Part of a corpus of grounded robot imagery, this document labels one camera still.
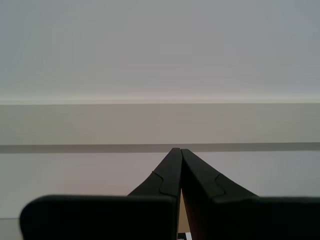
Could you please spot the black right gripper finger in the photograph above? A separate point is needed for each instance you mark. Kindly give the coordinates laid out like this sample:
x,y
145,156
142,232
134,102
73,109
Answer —
x,y
105,215
237,217

